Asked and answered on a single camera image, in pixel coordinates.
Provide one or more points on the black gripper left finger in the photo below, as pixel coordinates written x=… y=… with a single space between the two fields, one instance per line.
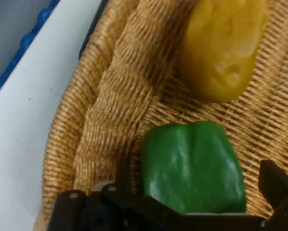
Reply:
x=124 y=175

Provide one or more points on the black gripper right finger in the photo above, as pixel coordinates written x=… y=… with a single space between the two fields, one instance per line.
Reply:
x=276 y=185

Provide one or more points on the green bell pepper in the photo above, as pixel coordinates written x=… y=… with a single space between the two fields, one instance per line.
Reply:
x=192 y=173

